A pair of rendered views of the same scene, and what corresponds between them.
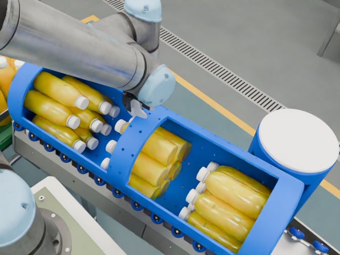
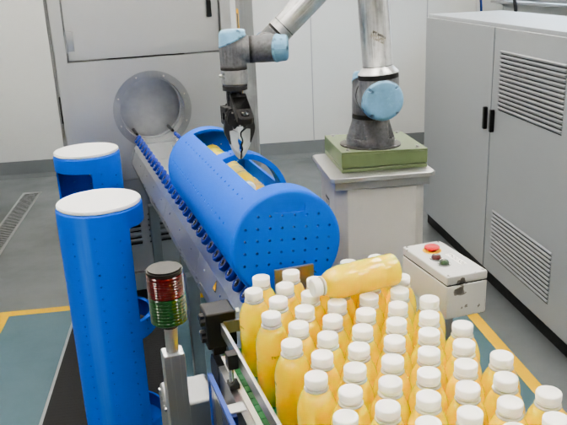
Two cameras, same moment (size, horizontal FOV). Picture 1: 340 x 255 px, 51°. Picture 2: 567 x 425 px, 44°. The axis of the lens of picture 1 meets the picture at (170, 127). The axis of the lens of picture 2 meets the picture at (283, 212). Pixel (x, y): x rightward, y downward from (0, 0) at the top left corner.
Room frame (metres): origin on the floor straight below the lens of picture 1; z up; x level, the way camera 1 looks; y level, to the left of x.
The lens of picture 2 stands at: (2.01, 1.57, 1.72)
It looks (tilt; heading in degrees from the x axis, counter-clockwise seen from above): 18 degrees down; 224
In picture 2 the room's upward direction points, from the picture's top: 3 degrees counter-clockwise
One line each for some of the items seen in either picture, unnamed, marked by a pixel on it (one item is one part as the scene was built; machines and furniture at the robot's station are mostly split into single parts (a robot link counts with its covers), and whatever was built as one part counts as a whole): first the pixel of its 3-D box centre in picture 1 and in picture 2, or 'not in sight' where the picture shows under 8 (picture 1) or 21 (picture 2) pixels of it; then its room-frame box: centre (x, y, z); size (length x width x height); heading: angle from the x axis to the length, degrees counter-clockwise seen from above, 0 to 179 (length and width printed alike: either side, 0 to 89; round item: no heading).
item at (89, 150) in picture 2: not in sight; (86, 150); (0.41, -1.16, 1.03); 0.28 x 0.28 x 0.01
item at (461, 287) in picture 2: not in sight; (442, 277); (0.70, 0.80, 1.05); 0.20 x 0.10 x 0.10; 62
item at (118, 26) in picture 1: (108, 44); (268, 47); (0.56, 0.14, 1.53); 0.11 x 0.11 x 0.08; 47
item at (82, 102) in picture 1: (82, 102); not in sight; (0.74, 0.28, 1.15); 0.04 x 0.02 x 0.04; 152
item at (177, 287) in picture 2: not in sight; (165, 283); (1.36, 0.65, 1.23); 0.06 x 0.06 x 0.04
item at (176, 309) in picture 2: not in sight; (168, 307); (1.36, 0.65, 1.18); 0.06 x 0.06 x 0.05
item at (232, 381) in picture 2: not in sight; (232, 369); (1.16, 0.58, 0.94); 0.03 x 0.02 x 0.08; 62
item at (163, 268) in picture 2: not in sight; (168, 309); (1.36, 0.65, 1.18); 0.06 x 0.06 x 0.16
